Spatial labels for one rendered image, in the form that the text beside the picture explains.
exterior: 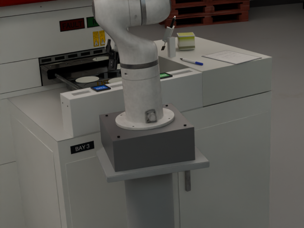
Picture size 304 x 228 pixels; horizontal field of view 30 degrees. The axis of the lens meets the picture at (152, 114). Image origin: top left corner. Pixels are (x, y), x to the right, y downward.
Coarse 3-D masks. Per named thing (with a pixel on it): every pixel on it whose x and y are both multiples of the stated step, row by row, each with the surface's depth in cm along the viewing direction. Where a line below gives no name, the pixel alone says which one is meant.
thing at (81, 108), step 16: (160, 80) 212; (176, 80) 215; (192, 80) 218; (64, 96) 199; (80, 96) 198; (96, 96) 200; (112, 96) 203; (176, 96) 217; (192, 96) 220; (64, 112) 202; (80, 112) 198; (96, 112) 201; (112, 112) 205; (64, 128) 206; (80, 128) 200; (96, 128) 203
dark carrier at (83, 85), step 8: (64, 72) 254; (72, 72) 254; (80, 72) 253; (88, 72) 252; (96, 72) 252; (104, 72) 251; (112, 72) 250; (120, 72) 250; (72, 80) 241; (104, 80) 238
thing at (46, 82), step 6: (102, 54) 266; (66, 60) 258; (72, 60) 258; (78, 60) 259; (84, 60) 261; (90, 60) 262; (96, 60) 264; (42, 66) 252; (48, 66) 253; (54, 66) 254; (60, 66) 256; (42, 72) 252; (42, 78) 253; (54, 78) 256; (42, 84) 255; (48, 84) 255
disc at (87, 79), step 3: (78, 78) 244; (81, 78) 243; (84, 78) 243; (87, 78) 243; (90, 78) 242; (93, 78) 242; (96, 78) 242; (78, 81) 239; (81, 81) 238; (84, 81) 238; (87, 81) 238; (90, 81) 237
